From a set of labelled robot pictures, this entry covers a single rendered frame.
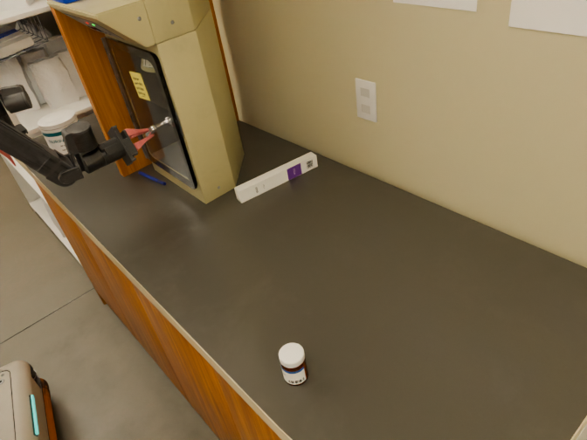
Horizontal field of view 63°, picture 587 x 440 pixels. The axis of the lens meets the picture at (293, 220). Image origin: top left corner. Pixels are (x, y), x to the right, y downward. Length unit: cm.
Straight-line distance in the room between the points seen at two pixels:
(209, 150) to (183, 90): 19
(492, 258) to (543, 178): 21
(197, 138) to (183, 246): 30
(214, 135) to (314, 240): 42
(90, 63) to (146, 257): 61
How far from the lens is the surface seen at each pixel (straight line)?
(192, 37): 130
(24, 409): 211
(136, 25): 123
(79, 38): 158
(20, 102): 160
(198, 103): 134
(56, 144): 194
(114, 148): 134
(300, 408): 93
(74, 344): 262
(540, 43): 107
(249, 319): 108
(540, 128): 113
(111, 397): 232
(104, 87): 162
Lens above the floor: 173
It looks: 37 degrees down
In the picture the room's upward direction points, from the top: 10 degrees counter-clockwise
